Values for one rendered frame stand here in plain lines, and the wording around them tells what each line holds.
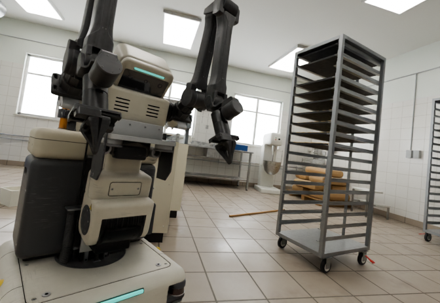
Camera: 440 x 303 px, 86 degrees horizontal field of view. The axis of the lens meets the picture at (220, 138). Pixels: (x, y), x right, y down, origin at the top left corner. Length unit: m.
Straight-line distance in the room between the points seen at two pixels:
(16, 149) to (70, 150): 5.25
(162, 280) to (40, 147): 0.71
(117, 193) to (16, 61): 5.83
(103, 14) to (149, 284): 0.94
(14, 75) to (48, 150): 5.47
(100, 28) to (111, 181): 0.51
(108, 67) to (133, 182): 0.52
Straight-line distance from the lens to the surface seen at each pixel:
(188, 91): 1.00
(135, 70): 0.93
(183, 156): 2.71
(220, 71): 0.93
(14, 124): 6.44
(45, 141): 1.16
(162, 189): 2.03
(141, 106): 0.98
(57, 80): 0.95
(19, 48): 6.70
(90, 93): 0.64
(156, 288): 1.13
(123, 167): 1.00
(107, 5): 0.76
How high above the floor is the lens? 0.80
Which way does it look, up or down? 3 degrees up
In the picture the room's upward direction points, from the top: 7 degrees clockwise
